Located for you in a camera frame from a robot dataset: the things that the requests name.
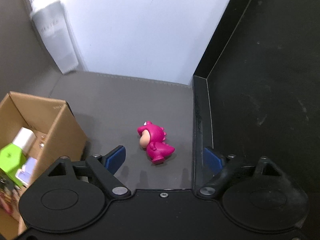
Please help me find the brown cardboard box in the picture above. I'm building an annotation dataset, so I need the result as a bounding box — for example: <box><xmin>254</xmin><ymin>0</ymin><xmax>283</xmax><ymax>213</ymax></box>
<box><xmin>1</xmin><ymin>92</ymin><xmax>87</xmax><ymax>239</ymax></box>

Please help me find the magenta dinosaur figurine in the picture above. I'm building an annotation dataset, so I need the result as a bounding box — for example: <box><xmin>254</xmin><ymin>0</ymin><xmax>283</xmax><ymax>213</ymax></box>
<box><xmin>137</xmin><ymin>121</ymin><xmax>175</xmax><ymax>165</ymax></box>

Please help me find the lavender and white toy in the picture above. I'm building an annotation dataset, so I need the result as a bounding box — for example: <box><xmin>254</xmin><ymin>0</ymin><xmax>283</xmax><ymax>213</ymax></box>
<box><xmin>15</xmin><ymin>157</ymin><xmax>37</xmax><ymax>186</ymax></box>

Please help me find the black tray box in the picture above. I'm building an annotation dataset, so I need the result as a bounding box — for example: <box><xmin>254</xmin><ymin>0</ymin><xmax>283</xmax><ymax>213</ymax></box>
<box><xmin>193</xmin><ymin>0</ymin><xmax>319</xmax><ymax>193</ymax></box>

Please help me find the small white box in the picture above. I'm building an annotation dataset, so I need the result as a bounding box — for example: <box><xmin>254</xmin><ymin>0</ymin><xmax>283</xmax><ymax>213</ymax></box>
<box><xmin>12</xmin><ymin>127</ymin><xmax>36</xmax><ymax>153</ymax></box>

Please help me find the green hexagonal lidded container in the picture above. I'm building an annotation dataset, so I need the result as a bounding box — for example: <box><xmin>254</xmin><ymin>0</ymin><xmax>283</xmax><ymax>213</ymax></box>
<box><xmin>0</xmin><ymin>143</ymin><xmax>27</xmax><ymax>187</ymax></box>

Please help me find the red patterned item in box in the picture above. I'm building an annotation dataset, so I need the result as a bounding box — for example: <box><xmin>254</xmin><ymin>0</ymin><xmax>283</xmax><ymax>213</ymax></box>
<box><xmin>1</xmin><ymin>177</ymin><xmax>21</xmax><ymax>220</ymax></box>

